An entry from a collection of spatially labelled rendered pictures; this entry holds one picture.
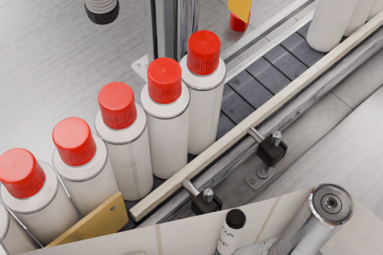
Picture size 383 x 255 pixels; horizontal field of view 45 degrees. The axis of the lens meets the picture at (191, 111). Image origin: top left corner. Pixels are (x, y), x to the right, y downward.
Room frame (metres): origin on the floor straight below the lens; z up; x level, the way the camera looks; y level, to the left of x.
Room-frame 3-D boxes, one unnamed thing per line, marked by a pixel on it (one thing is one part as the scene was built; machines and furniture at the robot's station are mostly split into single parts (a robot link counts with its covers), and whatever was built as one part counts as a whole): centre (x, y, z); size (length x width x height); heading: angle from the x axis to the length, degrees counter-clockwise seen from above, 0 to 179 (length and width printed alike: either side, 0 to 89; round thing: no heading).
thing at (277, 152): (0.27, -0.11, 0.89); 0.03 x 0.03 x 0.12; 44
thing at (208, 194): (0.21, -0.01, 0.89); 0.06 x 0.03 x 0.12; 44
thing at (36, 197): (0.16, 0.14, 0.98); 0.05 x 0.05 x 0.20
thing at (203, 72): (0.30, -0.01, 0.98); 0.05 x 0.05 x 0.20
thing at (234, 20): (0.56, -0.07, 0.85); 0.03 x 0.03 x 0.03
